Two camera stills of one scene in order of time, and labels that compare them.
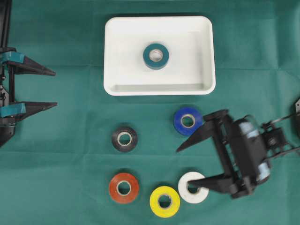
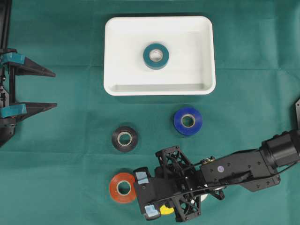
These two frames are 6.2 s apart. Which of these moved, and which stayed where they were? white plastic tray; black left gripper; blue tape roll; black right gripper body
Moved: black right gripper body
Stayed: black left gripper; white plastic tray; blue tape roll
